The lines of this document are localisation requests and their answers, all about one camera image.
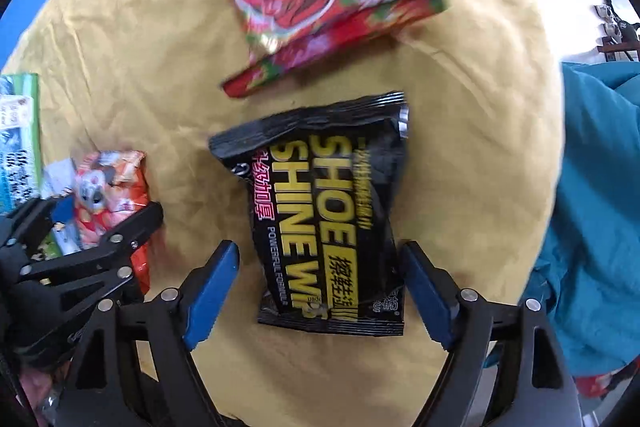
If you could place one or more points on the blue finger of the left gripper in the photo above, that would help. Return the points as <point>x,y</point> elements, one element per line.
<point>30,226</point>

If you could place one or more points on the open cardboard box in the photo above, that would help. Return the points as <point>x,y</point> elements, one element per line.
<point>19,140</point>

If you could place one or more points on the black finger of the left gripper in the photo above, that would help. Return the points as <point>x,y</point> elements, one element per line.
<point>118,245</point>

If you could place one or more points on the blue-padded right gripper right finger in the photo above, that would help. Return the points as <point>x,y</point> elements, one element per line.
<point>533,386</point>

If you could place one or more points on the orange panda snack bag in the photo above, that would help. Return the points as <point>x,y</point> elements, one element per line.
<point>109,187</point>

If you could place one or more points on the yellow tablecloth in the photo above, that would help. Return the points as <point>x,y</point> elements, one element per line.
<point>484,153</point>

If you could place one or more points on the black shoe wipes pack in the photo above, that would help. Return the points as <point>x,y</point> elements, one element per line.
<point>320,183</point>

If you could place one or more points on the teal bean bag cover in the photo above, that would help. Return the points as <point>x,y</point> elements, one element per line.
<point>586,276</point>

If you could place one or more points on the light blue tissue pack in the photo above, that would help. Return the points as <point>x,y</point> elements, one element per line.
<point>58,182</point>

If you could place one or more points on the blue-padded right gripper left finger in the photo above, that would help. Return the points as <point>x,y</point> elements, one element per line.
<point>133,365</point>

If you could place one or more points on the blue foam mat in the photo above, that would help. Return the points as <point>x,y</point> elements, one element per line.
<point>15,20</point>

